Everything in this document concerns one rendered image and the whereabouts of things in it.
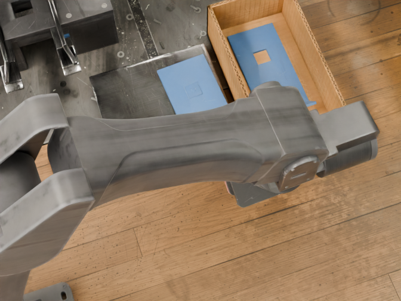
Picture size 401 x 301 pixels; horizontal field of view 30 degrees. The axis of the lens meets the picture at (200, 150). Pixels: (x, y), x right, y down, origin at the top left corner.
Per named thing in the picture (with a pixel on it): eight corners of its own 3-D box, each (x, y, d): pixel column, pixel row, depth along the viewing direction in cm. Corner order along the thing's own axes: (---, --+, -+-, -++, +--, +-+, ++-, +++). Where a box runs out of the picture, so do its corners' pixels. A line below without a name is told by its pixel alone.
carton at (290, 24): (268, 187, 100) (273, 165, 93) (206, 36, 110) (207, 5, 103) (355, 159, 102) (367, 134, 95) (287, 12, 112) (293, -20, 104)
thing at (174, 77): (199, 166, 99) (199, 157, 96) (156, 71, 104) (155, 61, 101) (247, 147, 100) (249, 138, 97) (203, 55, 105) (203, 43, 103)
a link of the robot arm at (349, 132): (338, 107, 81) (362, 48, 70) (374, 176, 77) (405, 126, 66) (239, 141, 79) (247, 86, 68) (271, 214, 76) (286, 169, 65)
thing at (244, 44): (267, 128, 102) (268, 119, 100) (227, 37, 108) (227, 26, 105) (313, 113, 103) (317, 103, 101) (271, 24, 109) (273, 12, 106)
